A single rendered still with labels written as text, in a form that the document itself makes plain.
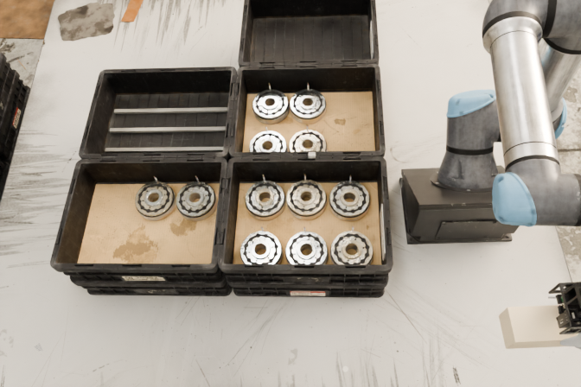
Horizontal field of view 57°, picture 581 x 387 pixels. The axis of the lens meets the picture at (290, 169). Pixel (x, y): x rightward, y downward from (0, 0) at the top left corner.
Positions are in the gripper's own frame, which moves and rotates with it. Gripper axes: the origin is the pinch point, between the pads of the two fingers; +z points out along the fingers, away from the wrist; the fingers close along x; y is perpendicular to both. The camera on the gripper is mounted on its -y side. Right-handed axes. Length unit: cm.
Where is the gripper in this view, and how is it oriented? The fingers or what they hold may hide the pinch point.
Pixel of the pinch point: (577, 323)
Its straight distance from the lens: 111.7
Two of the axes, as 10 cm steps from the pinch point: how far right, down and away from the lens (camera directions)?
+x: 0.3, 8.7, -4.9
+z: 0.7, 4.9, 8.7
